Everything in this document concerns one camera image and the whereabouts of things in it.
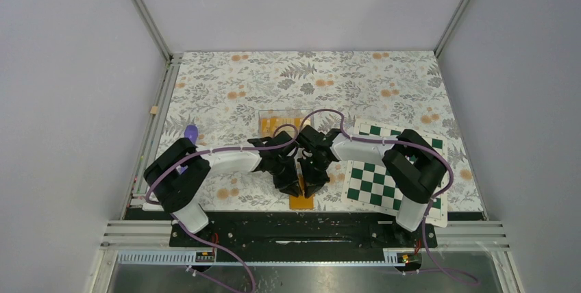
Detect orange leather card holder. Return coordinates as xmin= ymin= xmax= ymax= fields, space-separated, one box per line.
xmin=289 ymin=160 xmax=314 ymax=211

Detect clear box of orange blocks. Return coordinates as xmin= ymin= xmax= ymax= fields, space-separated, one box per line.
xmin=258 ymin=108 xmax=314 ymax=137

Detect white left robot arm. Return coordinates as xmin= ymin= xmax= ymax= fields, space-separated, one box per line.
xmin=143 ymin=131 xmax=299 ymax=246

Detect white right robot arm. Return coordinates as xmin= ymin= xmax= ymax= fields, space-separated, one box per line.
xmin=297 ymin=125 xmax=453 ymax=246

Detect green white chessboard mat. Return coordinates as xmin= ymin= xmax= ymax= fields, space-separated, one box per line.
xmin=341 ymin=119 xmax=448 ymax=227

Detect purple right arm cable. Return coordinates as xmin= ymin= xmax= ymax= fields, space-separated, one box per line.
xmin=297 ymin=109 xmax=481 ymax=288

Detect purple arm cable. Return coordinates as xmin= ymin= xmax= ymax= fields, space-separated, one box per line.
xmin=144 ymin=124 xmax=301 ymax=293
xmin=297 ymin=109 xmax=481 ymax=288

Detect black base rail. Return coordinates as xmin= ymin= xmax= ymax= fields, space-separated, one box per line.
xmin=197 ymin=212 xmax=438 ymax=260

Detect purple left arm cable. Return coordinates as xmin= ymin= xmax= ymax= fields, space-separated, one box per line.
xmin=144 ymin=124 xmax=301 ymax=293

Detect aluminium frame rails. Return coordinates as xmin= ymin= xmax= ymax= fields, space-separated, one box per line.
xmin=101 ymin=220 xmax=172 ymax=249

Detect white slotted cable duct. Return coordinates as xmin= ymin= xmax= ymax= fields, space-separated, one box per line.
xmin=116 ymin=249 xmax=410 ymax=267

